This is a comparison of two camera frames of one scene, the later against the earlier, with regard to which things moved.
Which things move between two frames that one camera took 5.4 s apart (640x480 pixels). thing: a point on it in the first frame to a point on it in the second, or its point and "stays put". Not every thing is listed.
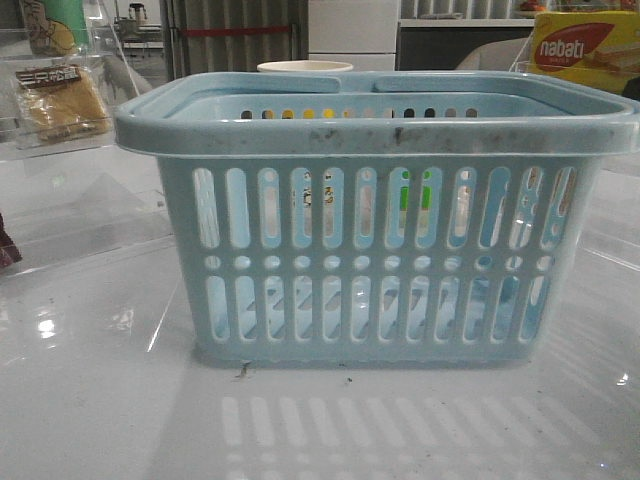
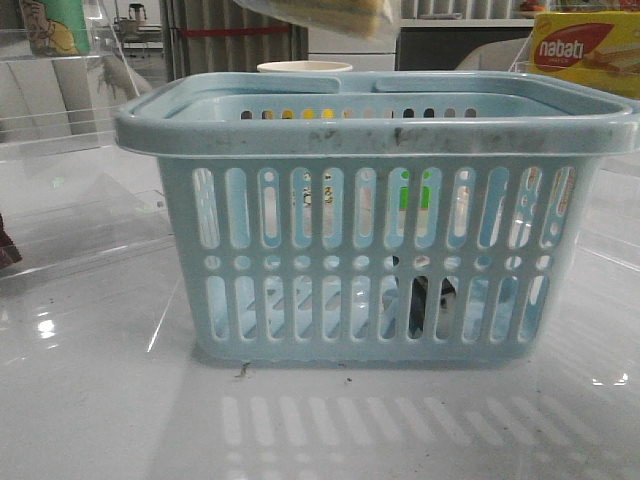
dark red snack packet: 9,252 stays put
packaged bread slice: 58,105 to 364,19
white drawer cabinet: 361,33 stays put
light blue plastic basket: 428,220 stays put
